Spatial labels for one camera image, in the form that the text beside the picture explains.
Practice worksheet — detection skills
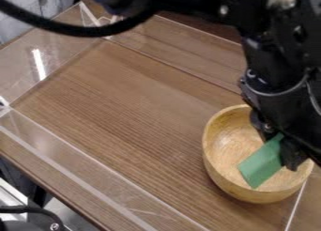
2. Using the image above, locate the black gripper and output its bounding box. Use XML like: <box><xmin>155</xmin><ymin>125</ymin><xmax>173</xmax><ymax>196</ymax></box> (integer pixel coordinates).
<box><xmin>238</xmin><ymin>38</ymin><xmax>321</xmax><ymax>172</ymax></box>

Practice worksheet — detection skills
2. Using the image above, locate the green rectangular block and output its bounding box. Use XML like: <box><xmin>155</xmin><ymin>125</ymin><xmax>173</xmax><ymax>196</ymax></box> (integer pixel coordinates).
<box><xmin>236</xmin><ymin>133</ymin><xmax>283</xmax><ymax>189</ymax></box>

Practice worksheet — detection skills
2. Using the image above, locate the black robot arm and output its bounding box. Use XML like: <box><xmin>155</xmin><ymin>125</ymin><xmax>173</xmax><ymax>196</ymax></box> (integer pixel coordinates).
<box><xmin>94</xmin><ymin>0</ymin><xmax>321</xmax><ymax>170</ymax></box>

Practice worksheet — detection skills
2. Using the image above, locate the light brown wooden bowl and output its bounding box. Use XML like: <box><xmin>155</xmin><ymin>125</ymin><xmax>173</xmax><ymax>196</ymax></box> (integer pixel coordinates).
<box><xmin>201</xmin><ymin>104</ymin><xmax>312</xmax><ymax>204</ymax></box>

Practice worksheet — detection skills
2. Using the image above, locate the black metal base with bolt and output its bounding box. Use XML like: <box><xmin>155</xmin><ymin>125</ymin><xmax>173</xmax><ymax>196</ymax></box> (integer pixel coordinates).
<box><xmin>0</xmin><ymin>209</ymin><xmax>70</xmax><ymax>231</ymax></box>

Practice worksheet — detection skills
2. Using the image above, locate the clear acrylic tray wall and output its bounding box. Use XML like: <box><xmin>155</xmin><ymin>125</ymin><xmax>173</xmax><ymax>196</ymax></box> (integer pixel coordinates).
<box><xmin>0</xmin><ymin>17</ymin><xmax>321</xmax><ymax>231</ymax></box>

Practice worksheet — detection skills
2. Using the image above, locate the clear acrylic corner bracket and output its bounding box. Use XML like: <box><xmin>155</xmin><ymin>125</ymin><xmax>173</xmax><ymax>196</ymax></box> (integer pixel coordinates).
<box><xmin>78</xmin><ymin>2</ymin><xmax>123</xmax><ymax>27</ymax></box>

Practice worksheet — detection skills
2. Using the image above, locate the thick black cable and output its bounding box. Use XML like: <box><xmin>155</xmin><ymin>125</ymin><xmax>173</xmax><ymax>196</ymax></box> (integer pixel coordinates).
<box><xmin>0</xmin><ymin>0</ymin><xmax>160</xmax><ymax>39</ymax></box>

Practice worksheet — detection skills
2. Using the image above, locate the black cable at corner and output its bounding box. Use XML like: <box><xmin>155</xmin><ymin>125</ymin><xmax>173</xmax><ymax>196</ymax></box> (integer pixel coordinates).
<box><xmin>0</xmin><ymin>206</ymin><xmax>66</xmax><ymax>231</ymax></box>

